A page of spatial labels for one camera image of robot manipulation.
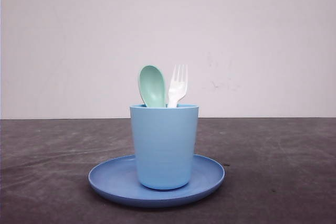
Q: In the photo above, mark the white plastic fork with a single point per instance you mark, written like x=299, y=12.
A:
x=178, y=85

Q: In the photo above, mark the mint green plastic spoon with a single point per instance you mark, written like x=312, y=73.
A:
x=152, y=87

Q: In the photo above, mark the light blue plastic cup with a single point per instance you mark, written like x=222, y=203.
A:
x=164, y=140

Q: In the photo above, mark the blue plastic plate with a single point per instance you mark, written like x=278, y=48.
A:
x=116, y=181

